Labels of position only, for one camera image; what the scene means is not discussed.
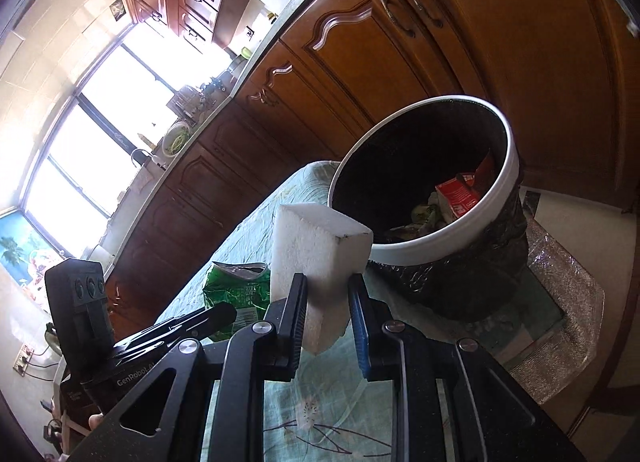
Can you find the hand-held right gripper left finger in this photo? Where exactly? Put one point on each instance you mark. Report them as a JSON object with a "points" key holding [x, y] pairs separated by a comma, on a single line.
{"points": [[300, 312]]}

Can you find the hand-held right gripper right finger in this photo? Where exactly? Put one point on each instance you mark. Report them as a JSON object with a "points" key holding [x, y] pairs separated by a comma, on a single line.
{"points": [[357, 332]]}

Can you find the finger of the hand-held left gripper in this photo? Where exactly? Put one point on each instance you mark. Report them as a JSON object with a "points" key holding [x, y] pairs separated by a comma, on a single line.
{"points": [[215, 319], [165, 329]]}

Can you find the green snack packet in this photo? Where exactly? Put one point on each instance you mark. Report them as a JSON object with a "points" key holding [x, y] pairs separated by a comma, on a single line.
{"points": [[235, 292]]}

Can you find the white foam block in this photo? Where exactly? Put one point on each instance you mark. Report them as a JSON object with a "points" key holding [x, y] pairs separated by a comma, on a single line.
{"points": [[315, 252]]}

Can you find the white-rimmed bin with black bag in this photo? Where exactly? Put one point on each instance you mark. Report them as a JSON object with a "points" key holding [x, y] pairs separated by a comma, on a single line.
{"points": [[390, 167]]}

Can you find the person's left hand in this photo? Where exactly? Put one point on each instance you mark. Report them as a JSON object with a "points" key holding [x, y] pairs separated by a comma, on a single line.
{"points": [[95, 422]]}

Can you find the pale green tablecloth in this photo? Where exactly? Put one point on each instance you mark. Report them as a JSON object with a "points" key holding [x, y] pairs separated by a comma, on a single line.
{"points": [[240, 242]]}

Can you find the pale green wrapper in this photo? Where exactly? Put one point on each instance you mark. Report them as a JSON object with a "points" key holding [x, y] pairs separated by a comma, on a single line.
{"points": [[427, 212]]}

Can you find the red carton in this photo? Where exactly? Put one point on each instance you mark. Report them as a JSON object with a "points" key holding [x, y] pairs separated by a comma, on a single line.
{"points": [[460, 197]]}

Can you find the chrome faucet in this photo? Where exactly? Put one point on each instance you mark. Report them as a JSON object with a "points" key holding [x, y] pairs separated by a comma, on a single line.
{"points": [[145, 155]]}

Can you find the large kitchen window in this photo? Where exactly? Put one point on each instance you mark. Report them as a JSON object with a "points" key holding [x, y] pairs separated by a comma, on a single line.
{"points": [[115, 142]]}

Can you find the white colander with greens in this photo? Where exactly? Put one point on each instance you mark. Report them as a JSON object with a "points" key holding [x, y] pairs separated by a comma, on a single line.
{"points": [[176, 138]]}

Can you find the dark red packet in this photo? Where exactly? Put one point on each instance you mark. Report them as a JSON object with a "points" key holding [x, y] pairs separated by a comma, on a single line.
{"points": [[484, 167]]}

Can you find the silver foil mat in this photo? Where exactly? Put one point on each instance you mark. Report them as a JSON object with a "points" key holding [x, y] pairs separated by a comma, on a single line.
{"points": [[565, 302]]}

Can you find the dish rack with utensils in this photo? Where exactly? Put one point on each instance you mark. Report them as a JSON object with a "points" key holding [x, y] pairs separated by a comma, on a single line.
{"points": [[200, 97]]}

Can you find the grey stone countertop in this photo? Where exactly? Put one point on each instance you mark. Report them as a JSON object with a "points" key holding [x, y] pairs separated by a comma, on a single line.
{"points": [[250, 70]]}

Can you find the arched wooden cabinet door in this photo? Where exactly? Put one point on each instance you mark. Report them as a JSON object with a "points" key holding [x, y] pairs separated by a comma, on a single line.
{"points": [[360, 57]]}

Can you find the brown range hood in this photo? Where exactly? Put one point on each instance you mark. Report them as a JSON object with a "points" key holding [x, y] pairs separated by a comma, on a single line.
{"points": [[232, 7]]}

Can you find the large wooden cabinet door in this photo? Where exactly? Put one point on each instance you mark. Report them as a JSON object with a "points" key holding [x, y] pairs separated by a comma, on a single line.
{"points": [[550, 67]]}

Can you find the wall socket with plugs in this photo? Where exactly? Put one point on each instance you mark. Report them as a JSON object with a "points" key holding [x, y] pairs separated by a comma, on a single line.
{"points": [[22, 359]]}

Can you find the wall poster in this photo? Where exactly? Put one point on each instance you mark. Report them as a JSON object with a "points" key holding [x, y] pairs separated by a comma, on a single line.
{"points": [[20, 252]]}

